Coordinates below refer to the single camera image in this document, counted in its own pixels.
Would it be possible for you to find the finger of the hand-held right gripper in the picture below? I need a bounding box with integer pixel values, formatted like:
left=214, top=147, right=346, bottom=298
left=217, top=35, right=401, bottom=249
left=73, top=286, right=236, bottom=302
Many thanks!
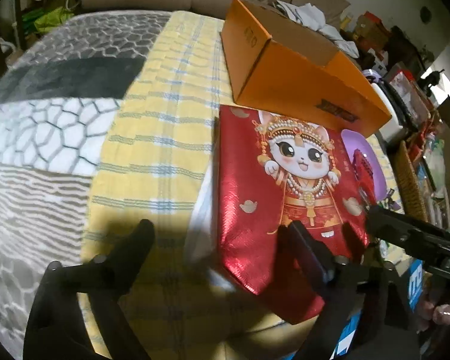
left=365, top=205, right=450, bottom=259

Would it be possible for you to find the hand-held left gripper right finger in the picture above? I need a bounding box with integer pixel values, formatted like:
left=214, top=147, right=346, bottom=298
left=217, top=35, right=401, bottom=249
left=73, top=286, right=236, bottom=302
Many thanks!
left=277, top=220, right=422, bottom=360

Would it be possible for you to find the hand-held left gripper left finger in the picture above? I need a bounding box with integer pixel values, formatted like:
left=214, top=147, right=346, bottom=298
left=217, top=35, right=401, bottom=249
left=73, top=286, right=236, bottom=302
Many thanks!
left=22, top=218, right=156, bottom=360

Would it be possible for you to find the white paper pack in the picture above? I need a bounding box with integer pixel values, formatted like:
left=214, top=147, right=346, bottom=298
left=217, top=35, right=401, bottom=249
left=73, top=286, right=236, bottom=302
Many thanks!
left=184, top=150, right=235, bottom=293

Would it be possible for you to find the red foil cat-print bag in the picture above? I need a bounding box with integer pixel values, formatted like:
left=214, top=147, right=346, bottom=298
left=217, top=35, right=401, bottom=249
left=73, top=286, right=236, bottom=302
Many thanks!
left=210, top=105, right=372, bottom=325

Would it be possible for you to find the purple plastic plate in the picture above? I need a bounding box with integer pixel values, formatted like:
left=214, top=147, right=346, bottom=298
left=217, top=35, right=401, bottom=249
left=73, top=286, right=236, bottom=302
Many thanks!
left=339, top=129, right=389, bottom=207

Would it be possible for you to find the orange cardboard box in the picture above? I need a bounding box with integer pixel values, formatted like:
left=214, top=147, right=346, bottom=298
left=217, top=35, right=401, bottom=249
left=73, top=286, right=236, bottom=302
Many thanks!
left=220, top=0, right=392, bottom=137

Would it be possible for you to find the person's right hand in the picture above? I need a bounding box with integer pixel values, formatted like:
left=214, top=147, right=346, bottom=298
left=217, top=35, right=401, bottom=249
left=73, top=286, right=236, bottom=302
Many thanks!
left=416, top=290, right=450, bottom=331

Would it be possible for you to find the wicker basket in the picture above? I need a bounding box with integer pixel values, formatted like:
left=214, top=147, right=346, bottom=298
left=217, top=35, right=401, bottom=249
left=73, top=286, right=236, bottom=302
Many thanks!
left=394, top=140, right=430, bottom=222

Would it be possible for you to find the small red object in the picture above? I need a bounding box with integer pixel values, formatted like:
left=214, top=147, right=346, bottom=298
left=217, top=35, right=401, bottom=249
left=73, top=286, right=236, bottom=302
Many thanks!
left=350, top=149, right=377, bottom=205

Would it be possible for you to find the yellow plaid cloth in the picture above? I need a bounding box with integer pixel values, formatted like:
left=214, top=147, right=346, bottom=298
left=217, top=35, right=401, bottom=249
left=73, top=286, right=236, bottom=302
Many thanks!
left=80, top=10, right=409, bottom=360

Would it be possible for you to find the white container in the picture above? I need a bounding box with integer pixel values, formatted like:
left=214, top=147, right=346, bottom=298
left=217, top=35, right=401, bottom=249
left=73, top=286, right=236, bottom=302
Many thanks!
left=371, top=82, right=411, bottom=141

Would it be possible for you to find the grey patterned blanket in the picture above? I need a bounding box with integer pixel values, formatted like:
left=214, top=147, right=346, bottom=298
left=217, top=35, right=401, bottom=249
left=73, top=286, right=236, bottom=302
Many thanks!
left=0, top=11, right=173, bottom=346

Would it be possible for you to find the pile of white clothes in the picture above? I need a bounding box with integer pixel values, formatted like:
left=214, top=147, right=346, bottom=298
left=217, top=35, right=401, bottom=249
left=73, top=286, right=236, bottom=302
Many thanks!
left=274, top=0, right=361, bottom=59

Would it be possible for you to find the green bag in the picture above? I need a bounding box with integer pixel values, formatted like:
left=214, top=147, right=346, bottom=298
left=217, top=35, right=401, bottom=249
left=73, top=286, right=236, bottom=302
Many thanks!
left=22, top=7, right=76, bottom=34

